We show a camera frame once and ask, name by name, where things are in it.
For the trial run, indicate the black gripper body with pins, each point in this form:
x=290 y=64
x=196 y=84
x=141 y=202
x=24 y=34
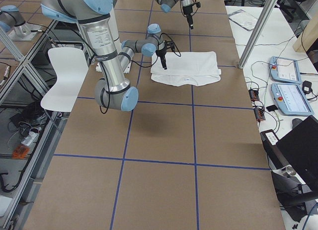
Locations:
x=187 y=11
x=160 y=52

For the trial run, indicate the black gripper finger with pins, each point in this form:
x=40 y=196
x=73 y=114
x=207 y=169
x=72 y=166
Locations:
x=163 y=61
x=190 y=21

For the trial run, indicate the white long-sleeve printed shirt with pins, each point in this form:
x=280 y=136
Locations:
x=193 y=68

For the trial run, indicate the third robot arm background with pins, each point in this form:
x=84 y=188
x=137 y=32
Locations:
x=12 y=21

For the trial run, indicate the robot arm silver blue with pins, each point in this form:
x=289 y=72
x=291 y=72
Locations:
x=113 y=91
x=167 y=5

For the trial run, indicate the white board black border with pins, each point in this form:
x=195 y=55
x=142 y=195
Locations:
x=243 y=19

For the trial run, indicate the white plastic chair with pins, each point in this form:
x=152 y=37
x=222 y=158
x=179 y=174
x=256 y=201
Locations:
x=71 y=68

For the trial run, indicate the orange black connector box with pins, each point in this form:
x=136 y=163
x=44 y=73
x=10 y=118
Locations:
x=253 y=94

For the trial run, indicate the blue teach pendant far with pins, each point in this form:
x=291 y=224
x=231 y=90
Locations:
x=284 y=70

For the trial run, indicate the blue teach pendant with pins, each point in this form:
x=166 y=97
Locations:
x=290 y=99
x=284 y=70

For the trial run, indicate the blue teach pendant near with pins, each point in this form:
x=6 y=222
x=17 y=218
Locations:
x=290 y=99

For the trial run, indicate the aluminium frame post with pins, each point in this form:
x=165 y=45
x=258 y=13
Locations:
x=262 y=20

